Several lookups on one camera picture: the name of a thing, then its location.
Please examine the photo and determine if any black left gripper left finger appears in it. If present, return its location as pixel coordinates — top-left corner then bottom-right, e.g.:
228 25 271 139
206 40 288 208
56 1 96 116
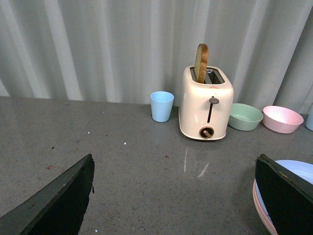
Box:
0 154 95 235

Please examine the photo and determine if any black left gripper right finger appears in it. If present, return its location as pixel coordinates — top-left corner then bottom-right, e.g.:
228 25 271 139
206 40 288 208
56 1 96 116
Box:
255 154 313 235

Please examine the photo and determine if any light blue plate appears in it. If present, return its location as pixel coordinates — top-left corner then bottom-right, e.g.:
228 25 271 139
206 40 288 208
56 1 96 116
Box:
255 160 313 222

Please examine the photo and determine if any pink plate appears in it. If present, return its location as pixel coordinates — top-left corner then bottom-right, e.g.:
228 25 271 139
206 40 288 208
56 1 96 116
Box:
252 181 278 235

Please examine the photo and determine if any light blue cup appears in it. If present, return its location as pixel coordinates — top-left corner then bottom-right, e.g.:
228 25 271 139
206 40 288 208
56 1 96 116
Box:
305 113 313 131
150 91 174 122

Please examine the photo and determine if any pink bowl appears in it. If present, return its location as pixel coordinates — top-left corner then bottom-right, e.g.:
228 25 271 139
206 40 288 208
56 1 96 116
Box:
263 106 304 134

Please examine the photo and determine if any green bowl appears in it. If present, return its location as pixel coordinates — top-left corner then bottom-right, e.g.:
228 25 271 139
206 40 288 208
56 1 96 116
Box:
228 103 263 131

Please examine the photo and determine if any cream toaster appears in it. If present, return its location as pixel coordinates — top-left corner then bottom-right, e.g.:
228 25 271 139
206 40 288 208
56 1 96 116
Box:
179 66 234 141

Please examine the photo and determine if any bread slice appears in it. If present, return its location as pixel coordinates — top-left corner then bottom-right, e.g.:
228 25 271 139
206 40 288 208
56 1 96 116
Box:
194 44 209 84

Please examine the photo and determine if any grey curtain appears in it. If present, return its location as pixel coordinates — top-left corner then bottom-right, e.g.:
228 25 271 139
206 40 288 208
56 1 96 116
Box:
0 0 313 114

